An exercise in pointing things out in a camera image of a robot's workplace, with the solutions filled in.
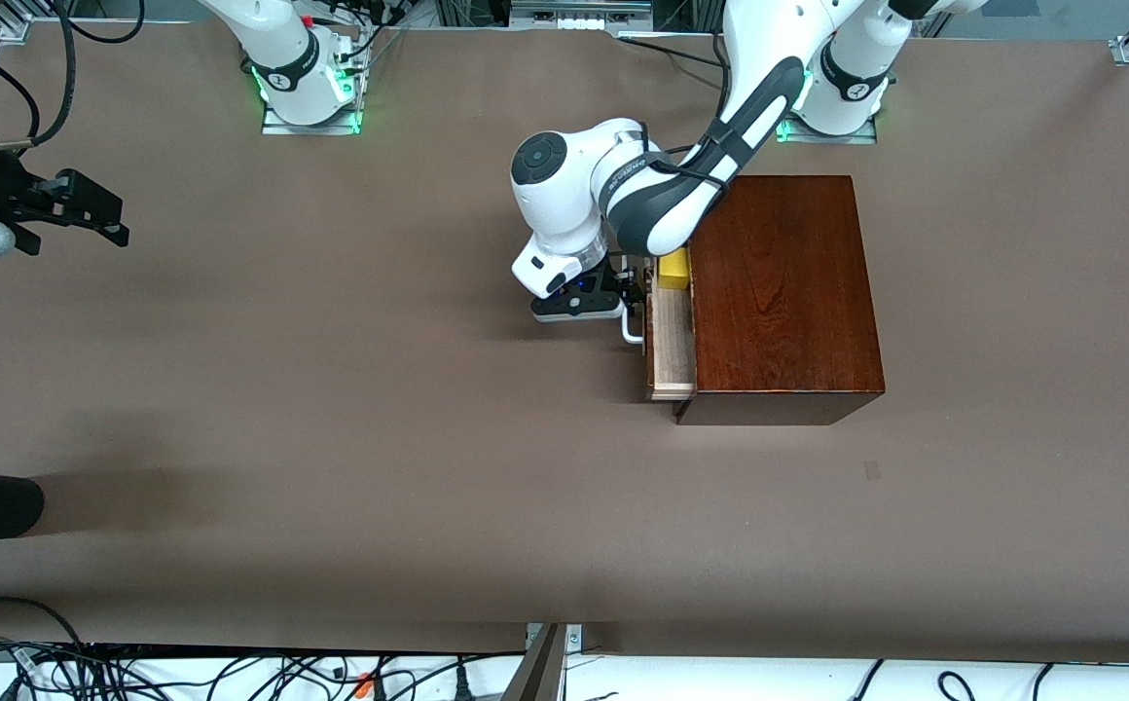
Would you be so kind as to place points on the aluminium frame bracket with bar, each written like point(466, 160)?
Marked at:
point(540, 672)

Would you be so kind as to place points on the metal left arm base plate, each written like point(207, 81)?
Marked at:
point(822, 138)

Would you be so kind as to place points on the dark brown wooden cabinet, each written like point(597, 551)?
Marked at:
point(788, 292)

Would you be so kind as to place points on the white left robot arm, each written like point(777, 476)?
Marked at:
point(564, 195)

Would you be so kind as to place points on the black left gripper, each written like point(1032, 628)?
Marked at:
point(626, 279)

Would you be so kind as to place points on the yellow cube block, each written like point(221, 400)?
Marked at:
point(673, 271)

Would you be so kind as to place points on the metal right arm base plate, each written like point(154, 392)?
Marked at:
point(311, 129)

